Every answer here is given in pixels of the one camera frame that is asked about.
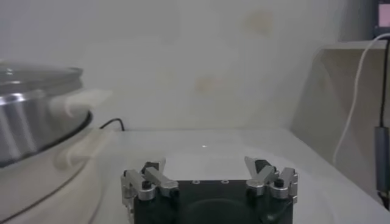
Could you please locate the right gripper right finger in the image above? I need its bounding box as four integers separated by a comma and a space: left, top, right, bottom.
243, 156, 299, 204

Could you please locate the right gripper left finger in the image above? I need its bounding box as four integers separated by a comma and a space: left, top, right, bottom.
120, 158, 180, 201

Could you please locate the glass lid with cream handle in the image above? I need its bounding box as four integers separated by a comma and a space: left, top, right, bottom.
0, 60, 84, 95

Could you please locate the perforated steel steamer basket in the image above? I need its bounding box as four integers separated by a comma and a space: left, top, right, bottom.
0, 86, 113, 169

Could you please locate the white round plate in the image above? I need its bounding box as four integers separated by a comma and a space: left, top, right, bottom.
100, 136, 308, 183

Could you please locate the cream electric pot base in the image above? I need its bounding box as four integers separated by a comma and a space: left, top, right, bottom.
0, 126, 122, 224

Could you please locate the dark device with pink screen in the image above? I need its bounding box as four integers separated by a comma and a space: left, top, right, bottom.
372, 0, 390, 40

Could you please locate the black pot power cable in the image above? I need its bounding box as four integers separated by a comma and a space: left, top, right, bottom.
99, 117, 126, 132

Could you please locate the black hanging cable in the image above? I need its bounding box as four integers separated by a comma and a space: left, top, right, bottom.
373, 38, 390, 211

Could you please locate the white hanging cable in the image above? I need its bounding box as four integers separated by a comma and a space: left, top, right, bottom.
331, 32, 390, 166

